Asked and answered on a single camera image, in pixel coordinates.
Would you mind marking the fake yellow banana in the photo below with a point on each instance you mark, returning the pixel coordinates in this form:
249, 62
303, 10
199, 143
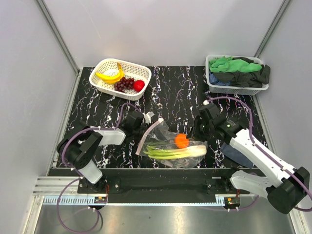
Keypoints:
110, 73

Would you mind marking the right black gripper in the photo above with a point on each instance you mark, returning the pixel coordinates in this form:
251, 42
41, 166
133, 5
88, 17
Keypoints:
194, 134

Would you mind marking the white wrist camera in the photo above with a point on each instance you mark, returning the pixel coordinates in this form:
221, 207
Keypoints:
206, 102
148, 117

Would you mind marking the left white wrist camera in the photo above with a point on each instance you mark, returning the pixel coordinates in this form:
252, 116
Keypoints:
148, 117

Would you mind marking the fake orange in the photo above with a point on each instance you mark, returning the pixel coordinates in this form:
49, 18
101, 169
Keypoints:
181, 141

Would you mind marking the dark blue cloth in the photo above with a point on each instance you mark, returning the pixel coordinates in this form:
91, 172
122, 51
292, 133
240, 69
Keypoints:
236, 156

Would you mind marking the white empty plastic basket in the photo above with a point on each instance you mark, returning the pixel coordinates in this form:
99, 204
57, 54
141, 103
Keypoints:
131, 70

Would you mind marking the green cloth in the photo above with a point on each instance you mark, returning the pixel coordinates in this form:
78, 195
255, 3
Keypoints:
233, 64

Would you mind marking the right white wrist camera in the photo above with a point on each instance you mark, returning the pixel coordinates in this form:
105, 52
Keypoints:
206, 102

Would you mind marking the fake green celery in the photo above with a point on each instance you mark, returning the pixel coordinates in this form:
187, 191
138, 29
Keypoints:
169, 154

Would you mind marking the black cloth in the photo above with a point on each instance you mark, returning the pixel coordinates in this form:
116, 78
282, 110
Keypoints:
240, 79

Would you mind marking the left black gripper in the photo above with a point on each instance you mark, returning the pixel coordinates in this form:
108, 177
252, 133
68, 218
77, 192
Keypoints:
147, 125

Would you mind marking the clear zip top bag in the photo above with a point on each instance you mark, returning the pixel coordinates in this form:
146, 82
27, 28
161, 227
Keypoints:
158, 135

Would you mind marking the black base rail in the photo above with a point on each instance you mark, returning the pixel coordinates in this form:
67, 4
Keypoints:
161, 186

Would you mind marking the blue checkered cloth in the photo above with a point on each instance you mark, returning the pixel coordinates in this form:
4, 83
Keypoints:
214, 81

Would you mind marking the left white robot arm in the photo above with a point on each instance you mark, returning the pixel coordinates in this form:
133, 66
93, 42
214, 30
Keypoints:
78, 147

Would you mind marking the fake purple grapes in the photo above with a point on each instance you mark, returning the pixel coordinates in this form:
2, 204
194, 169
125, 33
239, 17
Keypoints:
124, 84

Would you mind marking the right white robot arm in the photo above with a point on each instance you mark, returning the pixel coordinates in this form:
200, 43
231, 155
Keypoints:
283, 185

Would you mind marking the white basket with cloths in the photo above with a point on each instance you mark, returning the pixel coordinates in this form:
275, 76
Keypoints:
232, 89

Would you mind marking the fake red apple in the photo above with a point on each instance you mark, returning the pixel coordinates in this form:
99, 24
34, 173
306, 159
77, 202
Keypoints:
138, 85

